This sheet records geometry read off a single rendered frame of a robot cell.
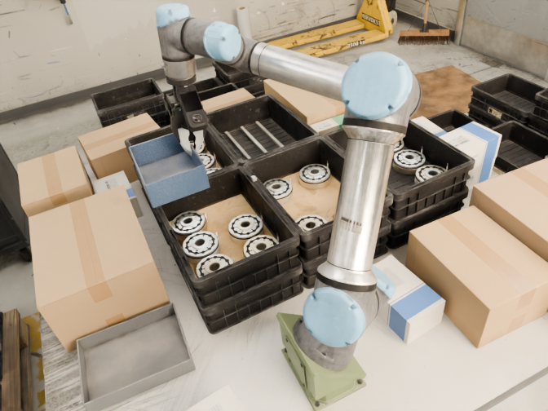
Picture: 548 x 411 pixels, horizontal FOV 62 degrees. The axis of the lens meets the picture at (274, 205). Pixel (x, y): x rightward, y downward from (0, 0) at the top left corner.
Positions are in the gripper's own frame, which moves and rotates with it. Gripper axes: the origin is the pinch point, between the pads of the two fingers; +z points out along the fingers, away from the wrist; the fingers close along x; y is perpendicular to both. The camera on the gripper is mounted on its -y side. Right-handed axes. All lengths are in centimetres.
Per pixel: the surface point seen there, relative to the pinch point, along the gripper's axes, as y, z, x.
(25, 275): 113, 120, 79
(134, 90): 186, 56, -5
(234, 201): 11.5, 28.0, -13.4
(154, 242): 21, 44, 13
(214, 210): 10.0, 28.7, -6.3
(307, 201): -1.0, 26.0, -33.5
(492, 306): -59, 21, -51
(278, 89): 64, 17, -52
